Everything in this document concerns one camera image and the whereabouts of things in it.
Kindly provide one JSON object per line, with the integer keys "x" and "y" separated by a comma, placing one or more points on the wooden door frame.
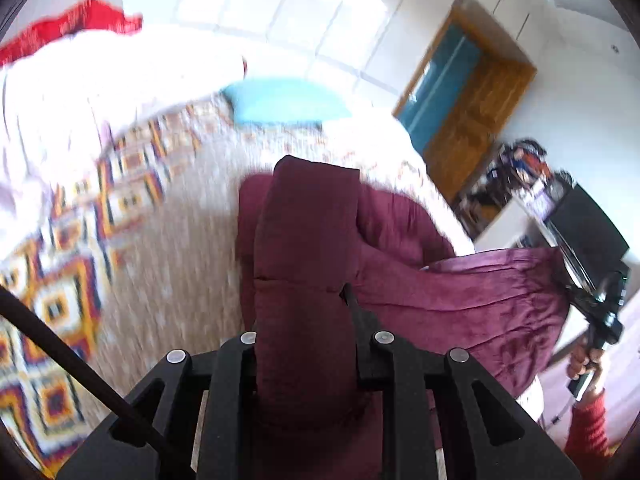
{"x": 500, "y": 40}

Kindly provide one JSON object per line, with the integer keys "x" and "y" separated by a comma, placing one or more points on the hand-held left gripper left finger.
{"x": 230, "y": 385}

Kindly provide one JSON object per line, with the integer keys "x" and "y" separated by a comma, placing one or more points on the red blanket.
{"x": 75, "y": 22}

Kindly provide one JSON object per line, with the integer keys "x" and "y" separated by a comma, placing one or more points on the patterned beige bedspread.
{"x": 175, "y": 260}

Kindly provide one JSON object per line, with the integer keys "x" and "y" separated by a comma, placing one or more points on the cluttered shoe rack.
{"x": 520, "y": 170}

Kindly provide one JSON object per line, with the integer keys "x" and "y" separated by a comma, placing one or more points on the pale pink duvet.
{"x": 75, "y": 85}

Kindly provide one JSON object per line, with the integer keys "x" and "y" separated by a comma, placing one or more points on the teal pillow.
{"x": 280, "y": 102}

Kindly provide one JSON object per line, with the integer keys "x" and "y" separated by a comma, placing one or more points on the black monitor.
{"x": 587, "y": 225}

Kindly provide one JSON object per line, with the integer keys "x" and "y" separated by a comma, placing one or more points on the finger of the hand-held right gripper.
{"x": 580, "y": 285}

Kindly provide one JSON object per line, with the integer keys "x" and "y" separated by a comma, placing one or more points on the maroon quilted puffer jacket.
{"x": 300, "y": 260}

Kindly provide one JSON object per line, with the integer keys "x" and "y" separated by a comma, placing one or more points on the white wardrobe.
{"x": 300, "y": 5}

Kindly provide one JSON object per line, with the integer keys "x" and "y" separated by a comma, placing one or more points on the white cabinet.
{"x": 505, "y": 227}

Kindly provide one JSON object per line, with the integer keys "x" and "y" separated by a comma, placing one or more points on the wooden door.
{"x": 475, "y": 125}

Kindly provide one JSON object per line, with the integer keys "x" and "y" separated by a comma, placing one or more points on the person's right hand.
{"x": 587, "y": 365}

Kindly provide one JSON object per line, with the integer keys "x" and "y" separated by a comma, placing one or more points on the person's right forearm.
{"x": 590, "y": 430}

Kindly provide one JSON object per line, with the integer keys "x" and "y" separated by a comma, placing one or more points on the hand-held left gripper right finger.
{"x": 357, "y": 320}

